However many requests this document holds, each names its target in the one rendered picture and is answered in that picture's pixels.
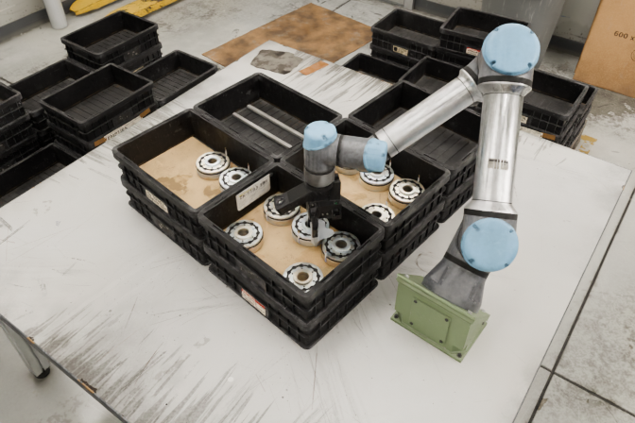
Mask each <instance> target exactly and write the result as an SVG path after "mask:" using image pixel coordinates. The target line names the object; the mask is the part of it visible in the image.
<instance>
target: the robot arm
mask: <svg viewBox="0 0 635 423"><path fill-rule="evenodd" d="M540 50H541V49H540V43H539V40H538V38H537V36H536V35H535V33H534V32H533V31H532V30H531V29H529V28H528V27H526V26H524V25H519V24H505V25H500V26H498V27H496V28H495V29H494V30H492V31H491V32H490V33H489V34H488V36H487V37H486V38H485V40H484V42H483V46H482V48H481V50H480V52H479V54H478V55H477V56H476V57H475V59H474V60H473V61H471V62H470V63H469V64H468V65H467V66H465V67H464V68H462V69H461V70H460V72H459V76H458V77H457V78H455V79H454V80H452V81H451V82H449V83H448V84H446V85H445V86H443V87H442V88H441V89H439V90H438V91H436V92H435V93H433V94H431V95H430V96H428V97H427V98H425V99H424V100H422V101H421V102H420V103H419V104H418V105H416V106H415V107H413V108H412V109H410V110H408V111H407V112H405V113H404V114H403V115H401V116H400V117H398V118H397V119H395V120H394V121H392V122H391V123H389V124H388V125H386V126H385V127H383V128H382V129H380V130H379V131H377V132H376V133H374V134H373V135H371V136H370V137H368V138H362V137H355V136H348V135H341V134H337V133H336V129H335V126H334V125H333V124H329V123H328V122H326V121H316V122H313V123H311V124H309V125H308V126H307V127H306V128H305V130H304V141H303V152H304V179H305V182H303V183H302V184H300V185H298V186H296V187H295V188H293V189H291V190H289V191H287V192H285V193H283V194H282V195H279V196H277V197H275V198H274V206H275V210H276V211H277V212H278V213H279V214H280V215H283V214H285V213H287V212H290V211H291V210H293V209H295V208H297V207H298V206H300V205H302V204H304V203H305V202H306V212H307V225H308V228H311V243H312V244H313V245H314V246H318V241H320V240H322V239H325V238H328V237H331V236H333V235H334V231H333V230H332V229H330V228H326V227H325V222H324V221H323V220H319V219H322V218H325V219H327V218H332V219H333V220H335V219H341V206H342V204H341V201H340V192H341V181H340V178H339V174H338V173H335V167H336V166H339V167H345V168H351V169H356V170H357V171H359V172H362V173H371V172H383V171H384V169H385V166H386V161H388V160H389V159H391V158H392V157H393V156H395V155H396V154H398V153H399V152H401V151H402V150H404V149H405V148H407V147H408V146H410V145H411V144H412V143H414V142H415V141H417V140H418V139H420V138H421V137H423V136H424V135H426V134H427V133H429V132H430V131H432V130H433V129H435V128H436V127H438V126H440V125H441V124H443V123H444V122H446V121H447V120H449V119H450V118H452V117H453V116H455V115H456V114H458V113H459V112H461V111H462V110H464V109H465V108H467V107H468V106H469V105H471V104H472V103H474V102H475V101H478V102H483V104H482V112H481V121H480V130H479V139H478V147H477V156H476V165H475V174H474V183H473V191H472V201H471V202H470V203H469V204H467V205H466V206H465V207H464V213H463V218H462V221H461V223H460V225H459V227H458V229H457V231H456V233H455V236H454V238H453V240H452V241H451V242H450V244H449V246H448V248H447V250H446V252H445V254H444V256H443V258H442V260H441V261H440V262H439V263H438V264H437V265H436V266H435V267H434V268H433V269H432V270H431V271H430V272H429V273H428V274H427V275H426V276H425V277H424V279H423V281H422V283H421V284H422V285H423V286H424V287H426V288H427V289H428V290H430V291H431V292H433V293H434V294H436V295H438V296H440V297H442V298H443V299H445V300H447V301H449V302H451V303H453V304H455V305H456V306H458V307H460V308H462V309H464V310H466V311H467V310H469V311H471V312H473V313H478V312H479V310H480V308H481V305H482V299H483V294H484V288H485V282H486V280H487V278H488V276H489V273H490V272H496V271H500V270H502V269H504V268H506V267H508V266H509V265H510V264H511V263H512V262H513V261H514V259H515V258H516V256H517V253H518V249H519V239H518V236H517V233H516V230H517V221H518V212H517V211H516V210H515V209H514V208H513V206H512V196H513V188H514V179H515V171H516V162H517V154H518V144H519V136H520V127H521V119H522V110H523V97H524V96H525V95H526V94H528V93H529V92H530V91H531V90H532V82H533V74H534V66H535V65H536V63H537V61H538V59H539V56H540ZM337 202H339V203H338V204H337ZM337 209H340V213H339V215H335V214H338V210H337Z"/></svg>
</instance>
